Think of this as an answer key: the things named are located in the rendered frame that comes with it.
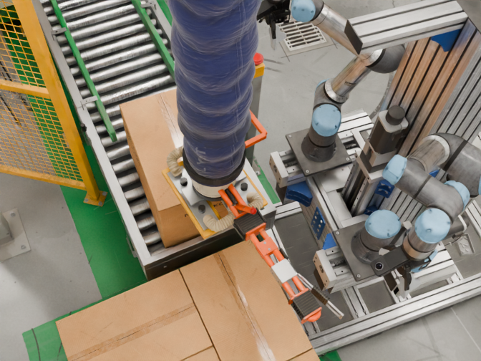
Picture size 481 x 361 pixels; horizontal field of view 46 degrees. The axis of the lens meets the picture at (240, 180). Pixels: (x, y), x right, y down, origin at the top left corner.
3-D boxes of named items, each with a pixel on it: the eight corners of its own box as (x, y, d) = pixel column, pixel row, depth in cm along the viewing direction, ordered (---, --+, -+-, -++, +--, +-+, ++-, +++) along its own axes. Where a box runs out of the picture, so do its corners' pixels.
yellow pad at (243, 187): (202, 152, 233) (202, 146, 229) (222, 142, 236) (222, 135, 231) (246, 216, 219) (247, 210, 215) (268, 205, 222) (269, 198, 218)
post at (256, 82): (238, 167, 362) (246, 59, 276) (248, 163, 364) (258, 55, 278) (243, 175, 359) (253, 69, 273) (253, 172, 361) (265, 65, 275)
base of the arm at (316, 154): (327, 129, 252) (331, 116, 244) (341, 156, 245) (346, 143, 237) (295, 138, 249) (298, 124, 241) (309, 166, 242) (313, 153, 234)
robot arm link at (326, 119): (306, 143, 236) (311, 124, 224) (310, 118, 243) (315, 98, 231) (335, 148, 235) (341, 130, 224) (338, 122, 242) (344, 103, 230)
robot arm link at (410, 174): (437, 117, 186) (395, 150, 146) (467, 136, 183) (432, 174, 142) (418, 146, 191) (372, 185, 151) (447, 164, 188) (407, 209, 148)
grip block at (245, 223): (231, 224, 206) (232, 217, 201) (254, 212, 209) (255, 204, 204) (244, 242, 203) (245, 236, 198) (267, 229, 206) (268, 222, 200)
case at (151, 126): (129, 150, 300) (119, 104, 266) (200, 129, 309) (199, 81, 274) (164, 248, 273) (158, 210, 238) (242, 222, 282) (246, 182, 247)
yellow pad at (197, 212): (161, 172, 227) (159, 166, 223) (182, 162, 230) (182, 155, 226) (204, 240, 213) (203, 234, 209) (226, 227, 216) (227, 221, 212)
